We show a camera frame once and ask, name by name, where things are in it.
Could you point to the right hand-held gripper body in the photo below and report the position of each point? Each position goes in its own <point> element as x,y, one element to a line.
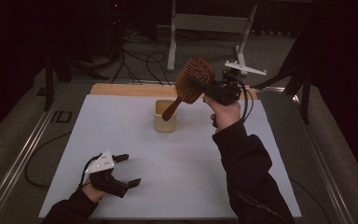
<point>225,91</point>

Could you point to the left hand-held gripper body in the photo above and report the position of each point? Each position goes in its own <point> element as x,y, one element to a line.
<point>103,163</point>

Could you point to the brown wooden hairbrush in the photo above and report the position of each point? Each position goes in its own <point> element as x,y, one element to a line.
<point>195,68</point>

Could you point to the beige square cup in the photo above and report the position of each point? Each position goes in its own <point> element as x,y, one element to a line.
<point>164,126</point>

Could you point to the person's right hand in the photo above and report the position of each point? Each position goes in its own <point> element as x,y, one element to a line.
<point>227,114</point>

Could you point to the person's left hand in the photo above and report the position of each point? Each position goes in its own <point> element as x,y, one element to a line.
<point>91,193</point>

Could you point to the white table sheet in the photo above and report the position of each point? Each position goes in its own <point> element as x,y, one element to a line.
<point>167,168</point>

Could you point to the white metal stand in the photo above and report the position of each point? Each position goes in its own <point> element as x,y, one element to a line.
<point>211,23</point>

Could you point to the black angled stand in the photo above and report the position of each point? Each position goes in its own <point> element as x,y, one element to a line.
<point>306,99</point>

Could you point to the black tripod stand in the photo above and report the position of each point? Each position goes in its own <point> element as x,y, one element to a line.
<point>48,90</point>

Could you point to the aluminium floor rail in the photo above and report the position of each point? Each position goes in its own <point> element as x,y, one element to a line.
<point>323,168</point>
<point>21,155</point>
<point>270,89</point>

